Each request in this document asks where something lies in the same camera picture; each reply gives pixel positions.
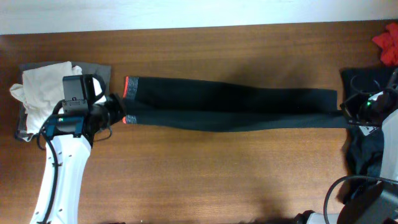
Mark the white folded shirt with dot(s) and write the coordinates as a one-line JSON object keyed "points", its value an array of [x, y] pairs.
{"points": [[41, 89]]}

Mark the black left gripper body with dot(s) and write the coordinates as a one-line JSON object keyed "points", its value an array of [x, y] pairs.
{"points": [[110, 112]]}

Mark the black leggings with pink waistband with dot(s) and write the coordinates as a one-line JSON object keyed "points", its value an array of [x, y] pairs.
{"points": [[223, 107]]}

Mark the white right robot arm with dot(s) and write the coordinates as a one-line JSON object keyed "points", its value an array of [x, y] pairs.
{"points": [[379, 203]]}

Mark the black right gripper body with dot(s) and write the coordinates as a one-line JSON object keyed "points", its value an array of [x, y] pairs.
{"points": [[360, 110]]}

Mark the red cloth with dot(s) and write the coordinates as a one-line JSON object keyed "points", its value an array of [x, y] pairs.
{"points": [[387, 42]]}

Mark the black garment pile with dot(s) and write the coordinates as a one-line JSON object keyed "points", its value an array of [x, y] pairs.
{"points": [[363, 153]]}

